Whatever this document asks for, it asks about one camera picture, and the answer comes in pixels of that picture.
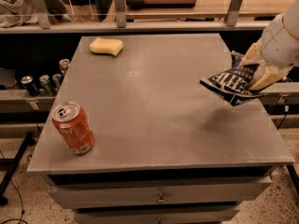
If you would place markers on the drawer with handle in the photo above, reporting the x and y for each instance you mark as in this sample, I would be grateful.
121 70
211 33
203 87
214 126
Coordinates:
176 215
210 190

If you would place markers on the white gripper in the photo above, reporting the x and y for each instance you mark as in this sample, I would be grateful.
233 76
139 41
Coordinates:
277 44

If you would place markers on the yellow sponge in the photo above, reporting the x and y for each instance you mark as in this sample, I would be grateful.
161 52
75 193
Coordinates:
106 46

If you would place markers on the silver can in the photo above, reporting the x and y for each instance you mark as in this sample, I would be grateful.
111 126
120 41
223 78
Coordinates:
57 79

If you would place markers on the top drawer with handle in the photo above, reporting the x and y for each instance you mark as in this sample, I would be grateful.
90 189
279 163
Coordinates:
210 190

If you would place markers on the left metal bracket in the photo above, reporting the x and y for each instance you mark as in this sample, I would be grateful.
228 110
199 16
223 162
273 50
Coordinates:
42 13

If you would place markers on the black stand leg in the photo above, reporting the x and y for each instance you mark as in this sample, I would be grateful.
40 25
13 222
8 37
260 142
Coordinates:
9 165

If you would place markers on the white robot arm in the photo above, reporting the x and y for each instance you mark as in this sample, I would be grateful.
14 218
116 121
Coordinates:
277 51

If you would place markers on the blue Kettle chip bag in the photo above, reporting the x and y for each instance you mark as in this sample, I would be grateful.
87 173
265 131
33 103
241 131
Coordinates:
231 84

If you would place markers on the dark blue can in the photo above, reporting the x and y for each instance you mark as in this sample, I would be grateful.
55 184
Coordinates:
30 85

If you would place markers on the orange soda can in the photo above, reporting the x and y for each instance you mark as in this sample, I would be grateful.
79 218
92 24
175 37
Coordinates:
71 122

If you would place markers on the green can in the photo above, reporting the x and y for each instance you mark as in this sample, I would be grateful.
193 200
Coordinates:
46 85

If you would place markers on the clear acrylic panel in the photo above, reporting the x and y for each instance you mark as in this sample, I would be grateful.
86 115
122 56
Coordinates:
77 10

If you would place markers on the grey cloth bundle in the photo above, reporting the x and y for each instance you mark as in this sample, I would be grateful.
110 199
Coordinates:
17 13

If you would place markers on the lower drawer with handle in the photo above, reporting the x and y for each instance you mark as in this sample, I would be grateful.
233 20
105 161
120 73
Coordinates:
176 215

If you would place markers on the tan can on shelf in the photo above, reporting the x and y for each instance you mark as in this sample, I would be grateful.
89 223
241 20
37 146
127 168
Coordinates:
64 65

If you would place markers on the middle metal bracket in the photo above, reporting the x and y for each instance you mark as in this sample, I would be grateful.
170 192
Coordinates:
120 13

